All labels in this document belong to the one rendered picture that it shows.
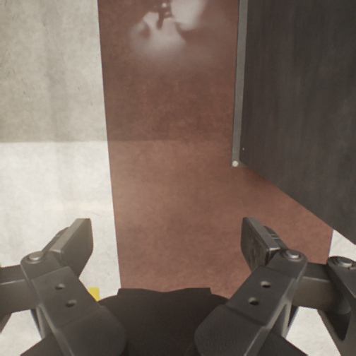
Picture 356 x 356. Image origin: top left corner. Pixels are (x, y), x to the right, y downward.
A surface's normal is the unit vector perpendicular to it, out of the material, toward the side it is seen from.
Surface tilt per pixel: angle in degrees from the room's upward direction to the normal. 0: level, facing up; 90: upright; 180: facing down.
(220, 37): 0
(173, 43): 0
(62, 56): 0
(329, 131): 90
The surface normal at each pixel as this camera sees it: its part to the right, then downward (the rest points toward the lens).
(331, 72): -1.00, 0.00
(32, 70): 0.03, 0.25
